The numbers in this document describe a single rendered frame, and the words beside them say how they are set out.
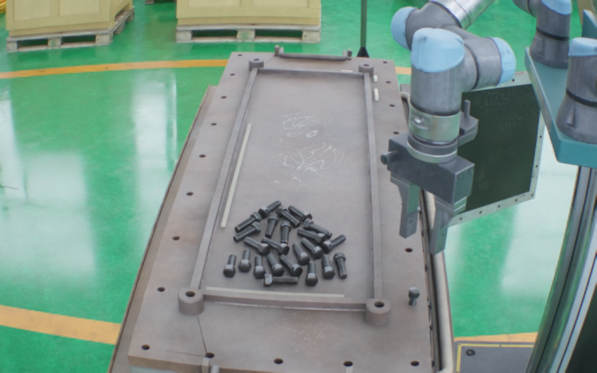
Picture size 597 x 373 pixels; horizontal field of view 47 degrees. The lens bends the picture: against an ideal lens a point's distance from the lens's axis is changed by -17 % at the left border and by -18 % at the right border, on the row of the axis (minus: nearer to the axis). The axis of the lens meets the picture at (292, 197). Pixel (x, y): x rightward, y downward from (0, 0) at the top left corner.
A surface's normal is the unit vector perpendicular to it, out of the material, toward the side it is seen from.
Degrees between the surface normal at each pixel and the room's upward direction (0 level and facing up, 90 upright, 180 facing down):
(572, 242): 90
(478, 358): 0
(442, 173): 90
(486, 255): 0
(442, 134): 90
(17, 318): 0
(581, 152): 90
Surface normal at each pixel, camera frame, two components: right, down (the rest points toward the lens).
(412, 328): 0.02, -0.86
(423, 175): -0.75, 0.32
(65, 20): -0.10, 0.50
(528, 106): 0.45, 0.46
